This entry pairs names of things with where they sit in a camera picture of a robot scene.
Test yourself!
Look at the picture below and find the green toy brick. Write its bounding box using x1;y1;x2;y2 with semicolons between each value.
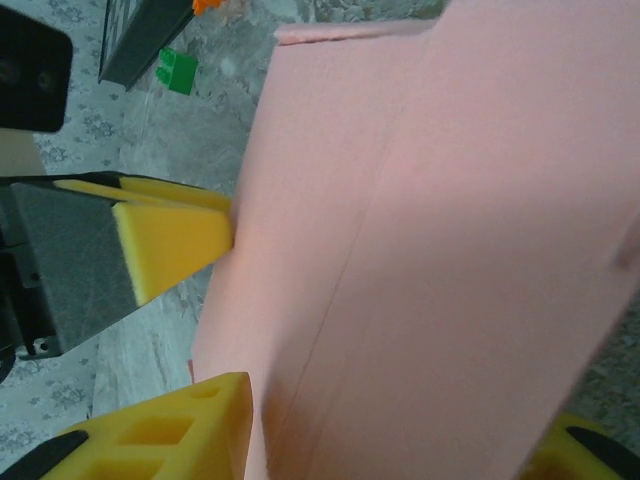
155;47;198;97

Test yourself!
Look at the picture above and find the pink paper box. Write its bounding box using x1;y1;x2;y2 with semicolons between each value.
188;0;640;480

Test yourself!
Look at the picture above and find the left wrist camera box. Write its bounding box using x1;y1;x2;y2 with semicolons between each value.
0;7;74;177

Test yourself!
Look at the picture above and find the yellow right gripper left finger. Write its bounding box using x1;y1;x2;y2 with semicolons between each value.
14;372;254;480

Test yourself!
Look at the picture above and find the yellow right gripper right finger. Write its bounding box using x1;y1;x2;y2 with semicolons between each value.
519;412;640;480

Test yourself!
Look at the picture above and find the black and grey checkerboard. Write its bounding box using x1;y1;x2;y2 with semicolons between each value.
97;0;194;94

